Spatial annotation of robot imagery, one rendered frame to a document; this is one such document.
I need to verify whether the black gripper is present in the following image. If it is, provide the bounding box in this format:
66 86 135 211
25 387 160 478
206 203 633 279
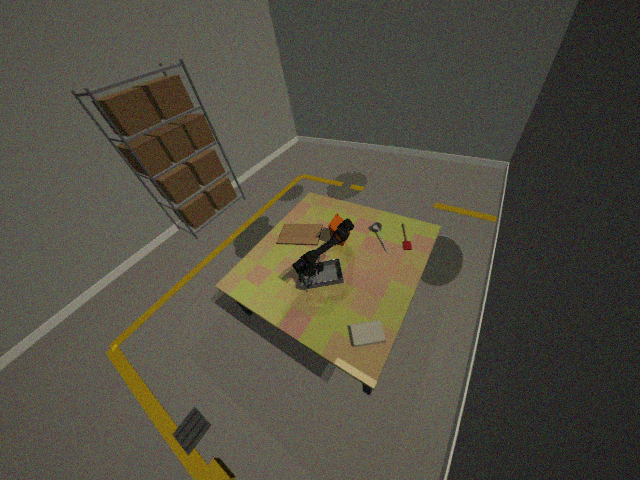
296 262 324 275

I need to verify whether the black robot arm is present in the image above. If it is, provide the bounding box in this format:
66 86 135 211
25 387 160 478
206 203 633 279
292 219 354 276

